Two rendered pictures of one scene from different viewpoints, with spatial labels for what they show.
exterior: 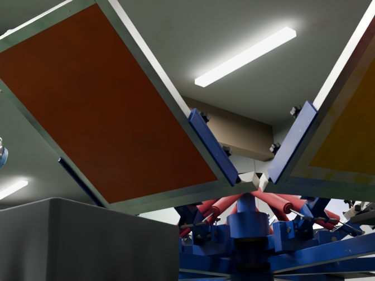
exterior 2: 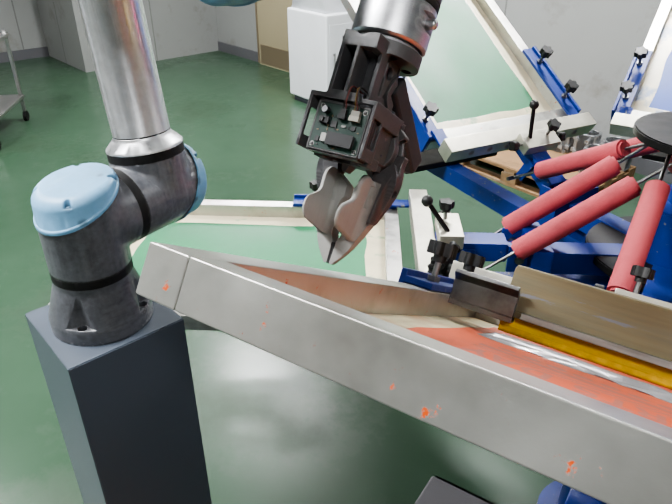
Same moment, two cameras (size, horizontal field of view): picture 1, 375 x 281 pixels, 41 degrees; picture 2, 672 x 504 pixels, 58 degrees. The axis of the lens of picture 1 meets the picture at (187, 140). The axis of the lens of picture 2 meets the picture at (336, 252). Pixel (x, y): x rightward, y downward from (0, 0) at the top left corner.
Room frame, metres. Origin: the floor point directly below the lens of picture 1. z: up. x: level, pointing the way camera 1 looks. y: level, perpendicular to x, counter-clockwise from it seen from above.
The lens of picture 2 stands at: (1.07, 0.57, 1.76)
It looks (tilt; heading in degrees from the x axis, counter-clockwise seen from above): 30 degrees down; 359
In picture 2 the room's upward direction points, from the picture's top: straight up
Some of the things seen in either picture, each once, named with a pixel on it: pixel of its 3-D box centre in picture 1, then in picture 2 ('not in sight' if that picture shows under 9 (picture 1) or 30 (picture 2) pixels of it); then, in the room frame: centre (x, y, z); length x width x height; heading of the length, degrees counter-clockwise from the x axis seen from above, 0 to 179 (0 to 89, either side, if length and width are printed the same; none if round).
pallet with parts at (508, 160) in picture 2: not in sight; (540, 153); (5.27, -0.99, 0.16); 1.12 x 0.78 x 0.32; 41
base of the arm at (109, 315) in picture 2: not in sight; (97, 289); (1.85, 0.92, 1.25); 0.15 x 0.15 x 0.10
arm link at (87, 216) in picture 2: not in sight; (85, 218); (1.86, 0.92, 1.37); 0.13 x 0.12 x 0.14; 146
